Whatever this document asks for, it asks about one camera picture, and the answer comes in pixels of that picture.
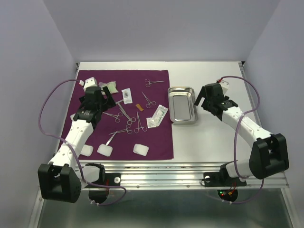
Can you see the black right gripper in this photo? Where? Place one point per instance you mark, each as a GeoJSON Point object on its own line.
{"type": "Point", "coordinates": [202, 94]}

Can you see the steel surgical scissors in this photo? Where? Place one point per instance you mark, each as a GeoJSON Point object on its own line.
{"type": "Point", "coordinates": [130, 120]}

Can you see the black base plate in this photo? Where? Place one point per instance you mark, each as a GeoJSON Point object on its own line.
{"type": "Point", "coordinates": [106, 196]}
{"type": "Point", "coordinates": [227, 186]}

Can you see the aluminium front rail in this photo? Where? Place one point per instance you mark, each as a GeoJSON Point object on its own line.
{"type": "Point", "coordinates": [161, 175]}

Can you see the white gauze pad left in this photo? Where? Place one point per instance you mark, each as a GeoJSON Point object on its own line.
{"type": "Point", "coordinates": [87, 150]}

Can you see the green white suture packet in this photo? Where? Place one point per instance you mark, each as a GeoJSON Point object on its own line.
{"type": "Point", "coordinates": [158, 115]}

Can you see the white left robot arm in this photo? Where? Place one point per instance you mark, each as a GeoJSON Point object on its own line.
{"type": "Point", "coordinates": [58, 179]}

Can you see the curved forceps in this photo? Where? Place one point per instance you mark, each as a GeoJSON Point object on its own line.
{"type": "Point", "coordinates": [149, 82]}

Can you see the purple cloth mat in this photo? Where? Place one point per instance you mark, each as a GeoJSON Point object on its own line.
{"type": "Point", "coordinates": [159, 139]}

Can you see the white gauze pad right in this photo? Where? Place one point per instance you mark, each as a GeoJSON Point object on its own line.
{"type": "Point", "coordinates": [140, 149]}

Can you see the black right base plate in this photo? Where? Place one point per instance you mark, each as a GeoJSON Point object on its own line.
{"type": "Point", "coordinates": [227, 186]}

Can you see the stainless steel tray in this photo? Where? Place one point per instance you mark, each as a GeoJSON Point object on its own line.
{"type": "Point", "coordinates": [181, 105]}

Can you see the clear small packet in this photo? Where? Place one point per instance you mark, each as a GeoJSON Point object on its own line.
{"type": "Point", "coordinates": [149, 124]}

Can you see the white gauze pad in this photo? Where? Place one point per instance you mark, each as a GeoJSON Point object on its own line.
{"type": "Point", "coordinates": [140, 149]}
{"type": "Point", "coordinates": [105, 150]}
{"type": "Point", "coordinates": [87, 150]}

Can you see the green gauze bag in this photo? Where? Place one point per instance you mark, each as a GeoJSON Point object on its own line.
{"type": "Point", "coordinates": [110, 85]}

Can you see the steel scalpel handle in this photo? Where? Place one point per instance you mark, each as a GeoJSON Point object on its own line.
{"type": "Point", "coordinates": [112, 136]}

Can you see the white gauze pad middle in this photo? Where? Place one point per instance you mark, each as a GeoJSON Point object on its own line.
{"type": "Point", "coordinates": [105, 150]}

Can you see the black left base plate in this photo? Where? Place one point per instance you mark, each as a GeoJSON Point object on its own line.
{"type": "Point", "coordinates": [106, 196]}

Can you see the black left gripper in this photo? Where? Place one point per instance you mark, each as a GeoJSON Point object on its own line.
{"type": "Point", "coordinates": [110, 103]}

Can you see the aluminium rail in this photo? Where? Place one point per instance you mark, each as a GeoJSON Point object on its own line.
{"type": "Point", "coordinates": [161, 175]}
{"type": "Point", "coordinates": [251, 94]}

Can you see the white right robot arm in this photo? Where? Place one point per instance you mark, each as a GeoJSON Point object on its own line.
{"type": "Point", "coordinates": [269, 154]}

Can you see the aluminium right side rail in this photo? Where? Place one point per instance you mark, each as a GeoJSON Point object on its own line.
{"type": "Point", "coordinates": [251, 94]}

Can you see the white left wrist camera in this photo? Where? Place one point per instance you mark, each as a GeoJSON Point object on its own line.
{"type": "Point", "coordinates": [90, 82]}

